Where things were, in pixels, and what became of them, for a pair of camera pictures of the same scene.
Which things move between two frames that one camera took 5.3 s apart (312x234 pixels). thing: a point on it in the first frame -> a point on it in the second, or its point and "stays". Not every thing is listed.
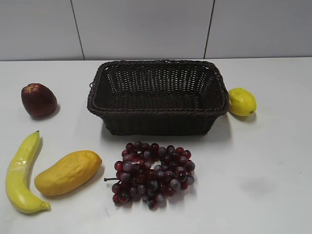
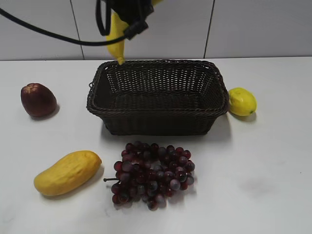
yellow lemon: (242, 102) stays
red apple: (38, 101) stays
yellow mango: (68, 172) stays
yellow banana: (19, 196) -> (117, 29)
